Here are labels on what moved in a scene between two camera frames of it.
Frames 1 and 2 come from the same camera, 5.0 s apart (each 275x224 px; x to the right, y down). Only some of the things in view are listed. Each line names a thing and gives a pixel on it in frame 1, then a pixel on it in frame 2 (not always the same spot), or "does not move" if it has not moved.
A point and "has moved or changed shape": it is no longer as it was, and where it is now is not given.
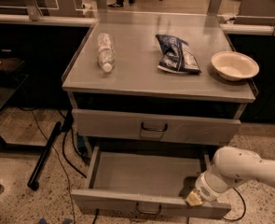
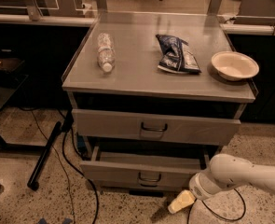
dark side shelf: [3, 81] does not move
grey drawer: [147, 177] has moved or changed shape
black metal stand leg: [33, 181] does not move
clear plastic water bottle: [106, 53] does not move
